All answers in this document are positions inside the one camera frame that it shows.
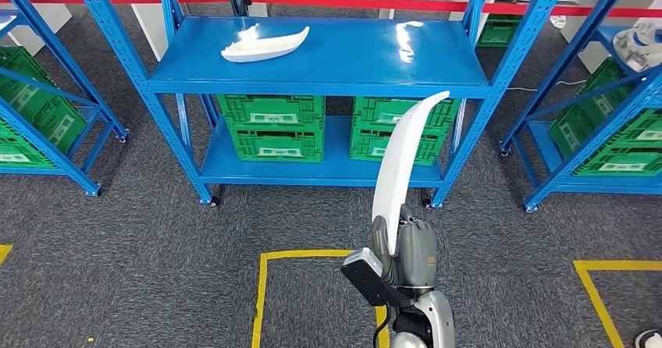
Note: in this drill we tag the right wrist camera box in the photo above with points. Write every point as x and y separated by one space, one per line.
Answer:
370 278

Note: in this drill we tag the white black round object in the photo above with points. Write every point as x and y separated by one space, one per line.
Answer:
650 340

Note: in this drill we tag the white curved plastic part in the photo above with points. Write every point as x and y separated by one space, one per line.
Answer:
403 154
258 50

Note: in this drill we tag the white moulded plastic parts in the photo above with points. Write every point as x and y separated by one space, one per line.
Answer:
641 46

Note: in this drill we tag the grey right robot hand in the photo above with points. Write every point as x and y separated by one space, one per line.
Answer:
419 252

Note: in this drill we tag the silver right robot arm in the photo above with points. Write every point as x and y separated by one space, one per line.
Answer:
439 314

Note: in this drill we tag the red barrier belt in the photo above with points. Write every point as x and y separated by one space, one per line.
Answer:
336 0

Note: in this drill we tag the yellow tape square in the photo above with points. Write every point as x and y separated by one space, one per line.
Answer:
261 304
4 252

